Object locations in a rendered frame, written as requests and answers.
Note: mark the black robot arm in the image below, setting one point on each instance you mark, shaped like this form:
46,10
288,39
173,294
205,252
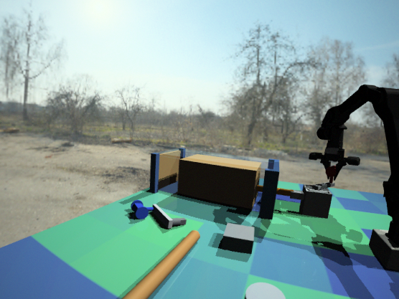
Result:
385,102

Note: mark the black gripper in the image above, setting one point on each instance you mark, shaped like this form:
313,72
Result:
351,160

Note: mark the grey cylinder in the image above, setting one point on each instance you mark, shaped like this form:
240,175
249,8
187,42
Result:
263,291

